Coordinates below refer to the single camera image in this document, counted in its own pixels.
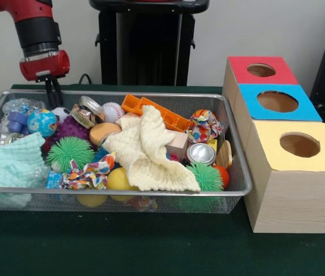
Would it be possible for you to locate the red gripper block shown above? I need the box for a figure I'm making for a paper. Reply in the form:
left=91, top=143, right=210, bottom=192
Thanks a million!
left=19, top=50, right=71, bottom=109

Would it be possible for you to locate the cream knitted cloth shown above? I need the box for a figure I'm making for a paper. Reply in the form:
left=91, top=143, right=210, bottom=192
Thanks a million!
left=101, top=105, right=202, bottom=193

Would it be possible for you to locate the clear mesh bin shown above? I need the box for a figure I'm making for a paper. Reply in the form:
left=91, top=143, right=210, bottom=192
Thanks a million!
left=0, top=89, right=254, bottom=214

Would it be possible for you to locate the wooden box with three holes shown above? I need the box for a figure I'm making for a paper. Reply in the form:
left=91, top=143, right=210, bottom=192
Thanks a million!
left=222, top=56, right=325, bottom=234

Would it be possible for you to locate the small soccer ball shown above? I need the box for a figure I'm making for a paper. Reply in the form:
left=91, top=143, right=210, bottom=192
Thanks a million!
left=51, top=107, right=71, bottom=121

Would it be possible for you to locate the small globe ball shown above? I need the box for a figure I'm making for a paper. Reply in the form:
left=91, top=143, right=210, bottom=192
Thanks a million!
left=26, top=108, right=58, bottom=139

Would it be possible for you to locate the purple bumpy ball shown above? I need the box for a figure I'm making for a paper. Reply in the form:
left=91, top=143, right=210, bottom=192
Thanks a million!
left=45, top=114, right=91, bottom=144

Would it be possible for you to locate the green spiky toy with eyes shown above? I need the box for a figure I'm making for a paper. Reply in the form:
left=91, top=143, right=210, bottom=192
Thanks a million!
left=46, top=136, right=96, bottom=173

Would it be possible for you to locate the light blue cloth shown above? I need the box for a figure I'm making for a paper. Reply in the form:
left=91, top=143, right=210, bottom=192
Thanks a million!
left=0, top=132, right=47, bottom=188

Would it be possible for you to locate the colourful patterned cloth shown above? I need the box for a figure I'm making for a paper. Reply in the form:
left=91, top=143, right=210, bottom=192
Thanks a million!
left=61, top=151, right=117, bottom=190

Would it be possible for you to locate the yellow ball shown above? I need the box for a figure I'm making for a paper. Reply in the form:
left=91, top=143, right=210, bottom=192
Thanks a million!
left=106, top=167, right=139, bottom=191

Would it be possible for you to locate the orange plastic block tray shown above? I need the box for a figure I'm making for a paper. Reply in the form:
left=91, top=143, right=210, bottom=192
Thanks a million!
left=121, top=94, right=192, bottom=133

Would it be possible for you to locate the silver drink can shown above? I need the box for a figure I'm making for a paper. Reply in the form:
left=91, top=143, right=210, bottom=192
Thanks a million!
left=185, top=143, right=217, bottom=167

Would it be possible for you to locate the black cable loop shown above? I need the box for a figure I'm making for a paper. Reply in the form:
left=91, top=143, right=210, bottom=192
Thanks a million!
left=78, top=73, right=93, bottom=85

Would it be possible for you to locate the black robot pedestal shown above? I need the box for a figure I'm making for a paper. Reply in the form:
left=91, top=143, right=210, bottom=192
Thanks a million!
left=89, top=0, right=211, bottom=86

